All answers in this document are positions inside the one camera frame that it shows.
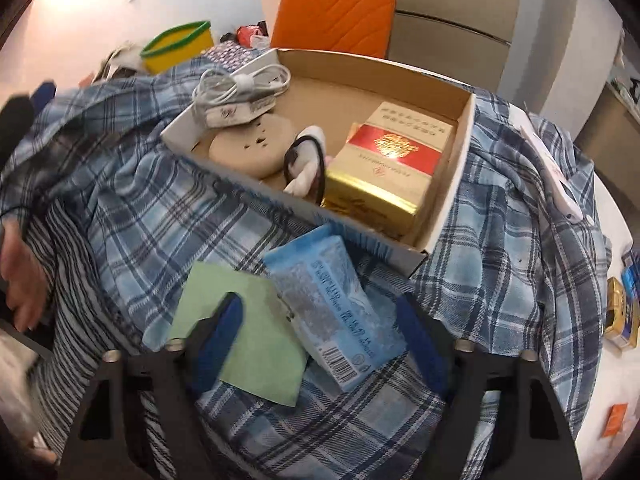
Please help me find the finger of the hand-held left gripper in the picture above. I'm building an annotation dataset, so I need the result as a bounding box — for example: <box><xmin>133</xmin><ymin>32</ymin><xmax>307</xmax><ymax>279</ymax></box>
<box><xmin>29</xmin><ymin>80</ymin><xmax>57</xmax><ymax>112</ymax></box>
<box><xmin>0</xmin><ymin>94</ymin><xmax>37</xmax><ymax>161</ymax></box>

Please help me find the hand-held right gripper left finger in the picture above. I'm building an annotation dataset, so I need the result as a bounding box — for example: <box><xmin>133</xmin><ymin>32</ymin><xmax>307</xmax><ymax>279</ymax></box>
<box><xmin>60</xmin><ymin>292</ymin><xmax>246</xmax><ymax>480</ymax></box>

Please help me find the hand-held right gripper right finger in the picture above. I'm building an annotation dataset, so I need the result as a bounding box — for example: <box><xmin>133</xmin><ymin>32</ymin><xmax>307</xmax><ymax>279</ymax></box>
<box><xmin>395</xmin><ymin>292</ymin><xmax>583</xmax><ymax>480</ymax></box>

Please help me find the green cloth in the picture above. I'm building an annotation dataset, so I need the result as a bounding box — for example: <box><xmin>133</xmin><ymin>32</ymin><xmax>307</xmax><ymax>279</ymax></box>
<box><xmin>167</xmin><ymin>261</ymin><xmax>308</xmax><ymax>407</ymax></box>

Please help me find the light blue tissue packet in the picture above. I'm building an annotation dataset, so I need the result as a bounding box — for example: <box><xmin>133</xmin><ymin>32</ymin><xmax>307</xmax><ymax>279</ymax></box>
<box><xmin>262</xmin><ymin>225</ymin><xmax>408</xmax><ymax>393</ymax></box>

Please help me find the blue striped cloth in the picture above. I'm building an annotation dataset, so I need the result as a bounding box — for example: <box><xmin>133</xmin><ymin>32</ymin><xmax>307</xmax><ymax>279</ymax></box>
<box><xmin>20</xmin><ymin>200</ymin><xmax>166</xmax><ymax>480</ymax></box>

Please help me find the blue plaid shirt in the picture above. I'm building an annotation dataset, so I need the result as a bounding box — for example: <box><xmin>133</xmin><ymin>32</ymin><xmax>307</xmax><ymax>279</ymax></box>
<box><xmin>0</xmin><ymin>72</ymin><xmax>613</xmax><ymax>480</ymax></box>

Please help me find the gold carton with red label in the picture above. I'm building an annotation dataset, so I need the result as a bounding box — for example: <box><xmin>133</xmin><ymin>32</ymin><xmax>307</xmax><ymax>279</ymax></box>
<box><xmin>320</xmin><ymin>101</ymin><xmax>458</xmax><ymax>238</ymax></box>

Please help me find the white plush toy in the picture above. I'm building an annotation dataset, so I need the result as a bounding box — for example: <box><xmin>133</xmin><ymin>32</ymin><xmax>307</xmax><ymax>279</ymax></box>
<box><xmin>282</xmin><ymin>125</ymin><xmax>328</xmax><ymax>198</ymax></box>

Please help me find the black hair band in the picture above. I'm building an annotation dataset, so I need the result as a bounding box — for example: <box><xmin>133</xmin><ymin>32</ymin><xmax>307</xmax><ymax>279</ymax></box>
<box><xmin>283</xmin><ymin>136</ymin><xmax>328</xmax><ymax>206</ymax></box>

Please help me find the beige round pad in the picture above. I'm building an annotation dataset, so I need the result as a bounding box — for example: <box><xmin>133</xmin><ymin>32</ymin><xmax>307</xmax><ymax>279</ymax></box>
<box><xmin>208</xmin><ymin>114</ymin><xmax>298</xmax><ymax>178</ymax></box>

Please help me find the white charger with cable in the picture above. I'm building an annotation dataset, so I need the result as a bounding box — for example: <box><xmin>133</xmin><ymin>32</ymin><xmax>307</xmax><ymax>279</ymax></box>
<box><xmin>191</xmin><ymin>64</ymin><xmax>292</xmax><ymax>128</ymax></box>

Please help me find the shallow cardboard box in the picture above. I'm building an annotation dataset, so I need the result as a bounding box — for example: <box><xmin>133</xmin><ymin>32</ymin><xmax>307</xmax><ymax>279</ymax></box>
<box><xmin>160</xmin><ymin>47</ymin><xmax>478</xmax><ymax>278</ymax></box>

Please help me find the person's left hand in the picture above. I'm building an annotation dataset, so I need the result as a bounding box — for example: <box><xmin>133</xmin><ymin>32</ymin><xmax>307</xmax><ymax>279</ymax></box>
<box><xmin>0</xmin><ymin>227</ymin><xmax>51</xmax><ymax>333</ymax></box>

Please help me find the yellow container with green rim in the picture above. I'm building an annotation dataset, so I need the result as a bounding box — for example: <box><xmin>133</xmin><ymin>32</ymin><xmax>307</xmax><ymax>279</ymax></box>
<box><xmin>140</xmin><ymin>20</ymin><xmax>213</xmax><ymax>75</ymax></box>

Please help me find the patterned flat packet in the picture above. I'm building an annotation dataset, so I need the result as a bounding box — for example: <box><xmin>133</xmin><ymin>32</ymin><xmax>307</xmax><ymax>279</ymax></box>
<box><xmin>202</xmin><ymin>42</ymin><xmax>253</xmax><ymax>73</ymax></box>

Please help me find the gold and blue cigarette pack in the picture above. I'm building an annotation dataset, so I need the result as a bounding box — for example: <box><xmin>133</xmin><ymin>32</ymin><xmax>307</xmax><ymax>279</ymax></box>
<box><xmin>602</xmin><ymin>275</ymin><xmax>640</xmax><ymax>351</ymax></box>

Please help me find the white remote control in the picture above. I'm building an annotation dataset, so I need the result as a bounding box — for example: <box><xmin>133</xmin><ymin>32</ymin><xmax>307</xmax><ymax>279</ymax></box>
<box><xmin>520</xmin><ymin>115</ymin><xmax>583</xmax><ymax>223</ymax></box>

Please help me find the orange card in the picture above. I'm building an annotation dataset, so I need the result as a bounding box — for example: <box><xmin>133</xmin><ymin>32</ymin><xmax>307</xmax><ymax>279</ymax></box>
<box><xmin>602</xmin><ymin>402</ymin><xmax>630</xmax><ymax>438</ymax></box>

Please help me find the small blue packet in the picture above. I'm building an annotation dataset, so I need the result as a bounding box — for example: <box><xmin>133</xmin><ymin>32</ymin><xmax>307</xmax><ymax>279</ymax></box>
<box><xmin>621</xmin><ymin>265</ymin><xmax>640</xmax><ymax>306</ymax></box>

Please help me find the beige vanity cabinet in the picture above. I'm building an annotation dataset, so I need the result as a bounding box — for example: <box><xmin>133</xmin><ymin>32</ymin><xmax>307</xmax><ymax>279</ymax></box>
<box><xmin>575</xmin><ymin>80</ymin><xmax>640</xmax><ymax>181</ymax></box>

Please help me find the orange chair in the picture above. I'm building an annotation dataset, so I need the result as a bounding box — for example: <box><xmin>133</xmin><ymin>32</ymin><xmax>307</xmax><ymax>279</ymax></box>
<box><xmin>270</xmin><ymin>0</ymin><xmax>399</xmax><ymax>59</ymax></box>

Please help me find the beige refrigerator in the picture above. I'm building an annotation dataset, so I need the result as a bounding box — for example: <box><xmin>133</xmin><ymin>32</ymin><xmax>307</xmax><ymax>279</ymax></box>
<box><xmin>252</xmin><ymin>0</ymin><xmax>526</xmax><ymax>96</ymax></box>

